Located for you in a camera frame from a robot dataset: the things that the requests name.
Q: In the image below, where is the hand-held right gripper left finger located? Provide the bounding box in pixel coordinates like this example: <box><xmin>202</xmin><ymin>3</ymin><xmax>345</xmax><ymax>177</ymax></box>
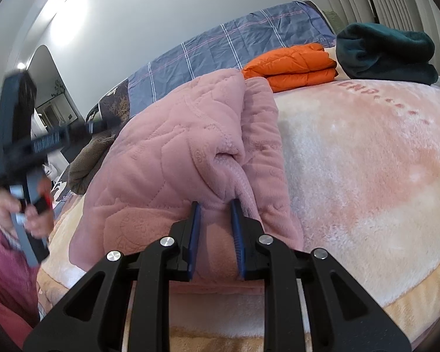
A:
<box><xmin>23</xmin><ymin>201</ymin><xmax>202</xmax><ymax>352</ymax></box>

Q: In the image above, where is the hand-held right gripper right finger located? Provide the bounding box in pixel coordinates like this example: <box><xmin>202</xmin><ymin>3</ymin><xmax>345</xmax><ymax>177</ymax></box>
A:
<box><xmin>229</xmin><ymin>199</ymin><xmax>413</xmax><ymax>352</ymax></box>

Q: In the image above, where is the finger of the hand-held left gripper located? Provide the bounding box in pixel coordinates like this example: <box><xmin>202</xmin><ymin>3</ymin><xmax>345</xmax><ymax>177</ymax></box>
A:
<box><xmin>68</xmin><ymin>116</ymin><xmax>122</xmax><ymax>143</ymax></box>

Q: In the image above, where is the pink quilted jacket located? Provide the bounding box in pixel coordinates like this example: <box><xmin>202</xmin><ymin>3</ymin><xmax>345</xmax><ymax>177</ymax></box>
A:
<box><xmin>69</xmin><ymin>68</ymin><xmax>304</xmax><ymax>287</ymax></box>

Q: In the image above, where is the person's left forearm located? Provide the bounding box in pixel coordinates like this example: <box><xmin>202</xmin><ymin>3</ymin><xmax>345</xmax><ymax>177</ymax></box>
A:
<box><xmin>0</xmin><ymin>213</ymin><xmax>50</xmax><ymax>338</ymax></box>

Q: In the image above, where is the person's left hand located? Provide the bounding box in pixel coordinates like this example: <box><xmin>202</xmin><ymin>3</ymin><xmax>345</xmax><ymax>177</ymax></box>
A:
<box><xmin>0</xmin><ymin>187</ymin><xmax>55</xmax><ymax>253</ymax></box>

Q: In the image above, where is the tree print pillow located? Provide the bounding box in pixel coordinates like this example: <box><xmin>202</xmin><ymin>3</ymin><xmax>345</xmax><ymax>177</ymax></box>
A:
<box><xmin>86</xmin><ymin>84</ymin><xmax>133</xmax><ymax>125</ymax></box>

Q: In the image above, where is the folded olive fleece garment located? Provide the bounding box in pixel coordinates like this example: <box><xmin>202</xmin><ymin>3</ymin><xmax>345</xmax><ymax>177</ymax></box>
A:
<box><xmin>68</xmin><ymin>132</ymin><xmax>118</xmax><ymax>195</ymax></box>

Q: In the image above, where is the arched standing mirror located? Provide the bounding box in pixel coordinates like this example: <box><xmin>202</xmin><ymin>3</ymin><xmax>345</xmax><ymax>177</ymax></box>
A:
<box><xmin>22</xmin><ymin>45</ymin><xmax>87</xmax><ymax>169</ymax></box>

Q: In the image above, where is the cream and peach plush blanket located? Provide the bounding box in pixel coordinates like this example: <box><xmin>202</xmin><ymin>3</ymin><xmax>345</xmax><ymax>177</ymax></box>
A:
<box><xmin>37</xmin><ymin>77</ymin><xmax>440</xmax><ymax>352</ymax></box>

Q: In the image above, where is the blue plaid pillow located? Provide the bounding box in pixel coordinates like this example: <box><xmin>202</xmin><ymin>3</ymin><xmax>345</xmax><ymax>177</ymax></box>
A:
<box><xmin>128</xmin><ymin>1</ymin><xmax>336</xmax><ymax>109</ymax></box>

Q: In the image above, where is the folded orange puffer jacket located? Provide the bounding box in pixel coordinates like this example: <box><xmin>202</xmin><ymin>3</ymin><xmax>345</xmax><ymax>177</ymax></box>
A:
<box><xmin>241</xmin><ymin>43</ymin><xmax>339</xmax><ymax>93</ymax></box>

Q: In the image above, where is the person's red clothing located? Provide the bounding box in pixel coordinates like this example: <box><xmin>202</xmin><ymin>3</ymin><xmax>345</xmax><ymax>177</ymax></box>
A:
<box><xmin>0</xmin><ymin>297</ymin><xmax>34</xmax><ymax>350</ymax></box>

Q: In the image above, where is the folded dark green garment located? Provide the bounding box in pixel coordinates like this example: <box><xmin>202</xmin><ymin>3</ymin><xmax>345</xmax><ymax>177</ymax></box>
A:
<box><xmin>335</xmin><ymin>23</ymin><xmax>440</xmax><ymax>86</ymax></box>

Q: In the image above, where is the pale green pillow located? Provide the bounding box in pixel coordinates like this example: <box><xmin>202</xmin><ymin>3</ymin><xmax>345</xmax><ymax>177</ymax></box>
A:
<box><xmin>322</xmin><ymin>9</ymin><xmax>347</xmax><ymax>34</ymax></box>

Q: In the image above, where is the grey pleated curtain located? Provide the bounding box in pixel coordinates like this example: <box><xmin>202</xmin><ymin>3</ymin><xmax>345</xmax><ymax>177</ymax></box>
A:
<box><xmin>313</xmin><ymin>0</ymin><xmax>440</xmax><ymax>81</ymax></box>

